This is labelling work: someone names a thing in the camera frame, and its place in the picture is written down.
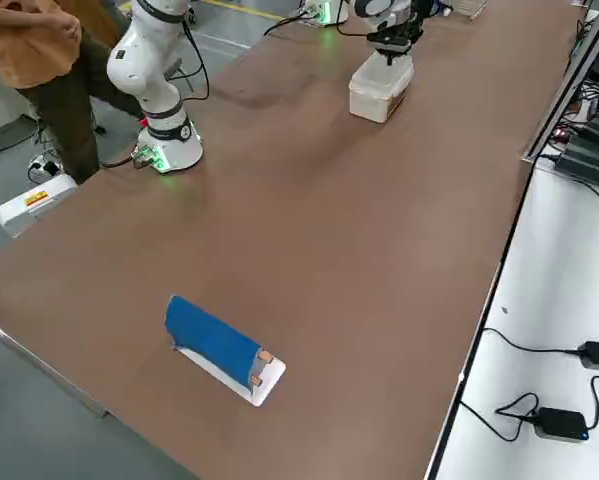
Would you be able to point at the aluminium frame post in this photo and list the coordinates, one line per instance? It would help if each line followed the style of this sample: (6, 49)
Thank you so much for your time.
(570, 80)

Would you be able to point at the white rectangular tray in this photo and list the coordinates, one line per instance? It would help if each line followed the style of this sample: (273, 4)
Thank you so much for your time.
(271, 380)

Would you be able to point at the small circuit board red light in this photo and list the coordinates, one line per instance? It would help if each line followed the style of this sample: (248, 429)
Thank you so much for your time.
(561, 135)

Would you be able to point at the black power adapter blue light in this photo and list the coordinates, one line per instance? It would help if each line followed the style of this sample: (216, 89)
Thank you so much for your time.
(561, 422)

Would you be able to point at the small wooden peg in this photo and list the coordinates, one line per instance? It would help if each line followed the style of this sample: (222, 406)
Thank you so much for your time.
(257, 381)
(266, 356)

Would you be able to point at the white power strip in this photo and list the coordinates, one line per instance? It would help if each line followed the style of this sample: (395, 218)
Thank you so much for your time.
(46, 167)

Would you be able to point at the white box orange label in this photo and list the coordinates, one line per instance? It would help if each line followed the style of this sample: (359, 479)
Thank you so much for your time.
(19, 210)

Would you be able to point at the white plastic preservation box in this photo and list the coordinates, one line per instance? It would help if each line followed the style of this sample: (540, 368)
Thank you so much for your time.
(374, 102)

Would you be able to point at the blue cloth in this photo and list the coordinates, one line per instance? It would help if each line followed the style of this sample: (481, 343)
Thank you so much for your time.
(209, 335)

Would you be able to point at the person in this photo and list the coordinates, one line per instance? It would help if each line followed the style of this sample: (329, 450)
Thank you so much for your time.
(64, 115)

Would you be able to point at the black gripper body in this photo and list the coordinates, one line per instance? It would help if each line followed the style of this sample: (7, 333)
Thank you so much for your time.
(396, 39)

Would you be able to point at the white desk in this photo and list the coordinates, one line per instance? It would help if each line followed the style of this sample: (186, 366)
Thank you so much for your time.
(554, 280)

